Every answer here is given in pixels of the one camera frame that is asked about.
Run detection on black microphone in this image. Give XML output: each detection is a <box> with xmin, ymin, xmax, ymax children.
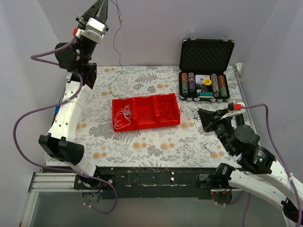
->
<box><xmin>235</xmin><ymin>113</ymin><xmax>245</xmax><ymax>126</ymax></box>

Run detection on red black wires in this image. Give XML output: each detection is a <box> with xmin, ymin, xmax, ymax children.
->
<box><xmin>187</xmin><ymin>103</ymin><xmax>216</xmax><ymax>154</ymax></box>

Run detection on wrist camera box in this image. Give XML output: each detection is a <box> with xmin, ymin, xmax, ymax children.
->
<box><xmin>82</xmin><ymin>17</ymin><xmax>107</xmax><ymax>44</ymax></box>
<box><xmin>221</xmin><ymin>99</ymin><xmax>246</xmax><ymax>120</ymax></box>

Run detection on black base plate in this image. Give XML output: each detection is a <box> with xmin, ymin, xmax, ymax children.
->
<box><xmin>73</xmin><ymin>166</ymin><xmax>247</xmax><ymax>201</ymax></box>

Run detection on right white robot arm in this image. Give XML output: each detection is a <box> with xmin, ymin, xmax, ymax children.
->
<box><xmin>197</xmin><ymin>103</ymin><xmax>303</xmax><ymax>226</ymax></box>

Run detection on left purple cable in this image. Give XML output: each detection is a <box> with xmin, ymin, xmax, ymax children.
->
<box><xmin>13</xmin><ymin>35</ymin><xmax>118</xmax><ymax>214</ymax></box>

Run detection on red three-compartment tray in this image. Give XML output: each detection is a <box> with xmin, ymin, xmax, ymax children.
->
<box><xmin>112</xmin><ymin>93</ymin><xmax>180</xmax><ymax>132</ymax></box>

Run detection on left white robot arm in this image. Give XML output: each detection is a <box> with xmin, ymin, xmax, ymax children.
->
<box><xmin>38</xmin><ymin>0</ymin><xmax>108</xmax><ymax>189</ymax></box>

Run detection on black poker chip case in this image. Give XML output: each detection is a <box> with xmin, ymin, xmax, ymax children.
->
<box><xmin>179</xmin><ymin>36</ymin><xmax>235</xmax><ymax>102</ymax></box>

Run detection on yellow green toy brick house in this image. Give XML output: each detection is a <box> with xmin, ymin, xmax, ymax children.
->
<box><xmin>54</xmin><ymin>106</ymin><xmax>60</xmax><ymax>118</ymax></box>

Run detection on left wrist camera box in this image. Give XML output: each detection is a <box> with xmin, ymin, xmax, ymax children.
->
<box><xmin>82</xmin><ymin>17</ymin><xmax>107</xmax><ymax>44</ymax></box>

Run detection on floral table mat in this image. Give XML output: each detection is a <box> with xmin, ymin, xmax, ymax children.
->
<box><xmin>76</xmin><ymin>66</ymin><xmax>237</xmax><ymax>168</ymax></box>

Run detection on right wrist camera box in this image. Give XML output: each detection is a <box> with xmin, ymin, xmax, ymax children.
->
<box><xmin>221</xmin><ymin>99</ymin><xmax>246</xmax><ymax>120</ymax></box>

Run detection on white wire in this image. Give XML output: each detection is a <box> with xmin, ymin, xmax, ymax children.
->
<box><xmin>113</xmin><ymin>104</ymin><xmax>134</xmax><ymax>131</ymax></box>

